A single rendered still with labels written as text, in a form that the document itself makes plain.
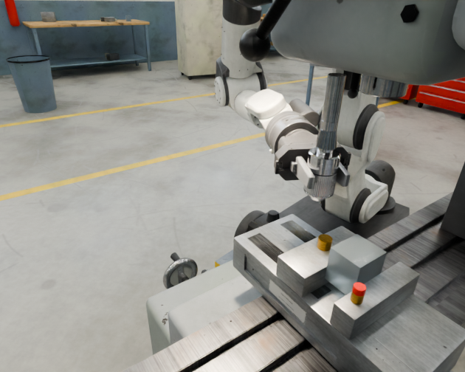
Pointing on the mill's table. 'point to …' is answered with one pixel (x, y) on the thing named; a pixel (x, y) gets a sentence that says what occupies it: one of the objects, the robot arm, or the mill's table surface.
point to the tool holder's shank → (331, 114)
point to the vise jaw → (308, 263)
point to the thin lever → (353, 85)
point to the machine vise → (380, 362)
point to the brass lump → (324, 242)
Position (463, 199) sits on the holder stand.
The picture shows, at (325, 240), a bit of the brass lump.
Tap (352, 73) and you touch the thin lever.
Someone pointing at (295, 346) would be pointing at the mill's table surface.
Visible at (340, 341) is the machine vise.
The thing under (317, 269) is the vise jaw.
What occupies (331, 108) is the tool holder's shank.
